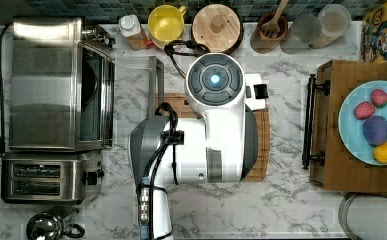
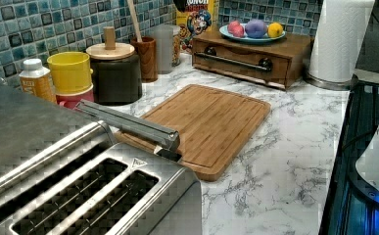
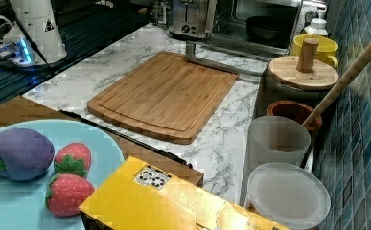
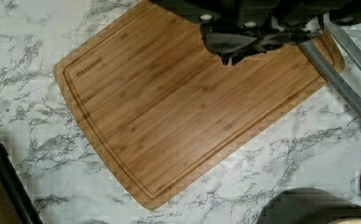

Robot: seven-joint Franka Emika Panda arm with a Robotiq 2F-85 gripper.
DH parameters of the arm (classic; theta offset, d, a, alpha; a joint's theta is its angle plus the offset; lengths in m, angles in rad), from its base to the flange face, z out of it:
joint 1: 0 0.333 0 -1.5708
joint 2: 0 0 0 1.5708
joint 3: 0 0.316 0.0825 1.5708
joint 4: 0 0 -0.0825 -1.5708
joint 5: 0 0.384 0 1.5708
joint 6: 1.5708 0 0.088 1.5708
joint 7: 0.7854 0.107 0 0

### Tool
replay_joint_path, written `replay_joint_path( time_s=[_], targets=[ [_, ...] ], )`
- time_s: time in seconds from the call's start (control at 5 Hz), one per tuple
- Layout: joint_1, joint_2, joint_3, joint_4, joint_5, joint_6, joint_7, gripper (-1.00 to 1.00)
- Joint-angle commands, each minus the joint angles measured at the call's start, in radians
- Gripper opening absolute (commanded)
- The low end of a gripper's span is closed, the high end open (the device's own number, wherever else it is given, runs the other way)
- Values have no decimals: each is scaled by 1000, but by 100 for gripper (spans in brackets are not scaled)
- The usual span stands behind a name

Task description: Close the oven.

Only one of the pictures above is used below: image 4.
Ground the dark round pan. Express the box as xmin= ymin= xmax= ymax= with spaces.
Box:
xmin=257 ymin=188 xmax=361 ymax=224

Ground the bamboo cutting board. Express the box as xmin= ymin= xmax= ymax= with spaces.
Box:
xmin=54 ymin=0 xmax=345 ymax=210

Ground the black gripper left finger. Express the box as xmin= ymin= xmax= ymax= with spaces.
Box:
xmin=200 ymin=14 xmax=259 ymax=65

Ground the black tripod leg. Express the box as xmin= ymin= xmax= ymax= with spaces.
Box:
xmin=0 ymin=142 xmax=43 ymax=224

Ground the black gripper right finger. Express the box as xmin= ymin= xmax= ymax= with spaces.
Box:
xmin=235 ymin=15 xmax=324 ymax=64

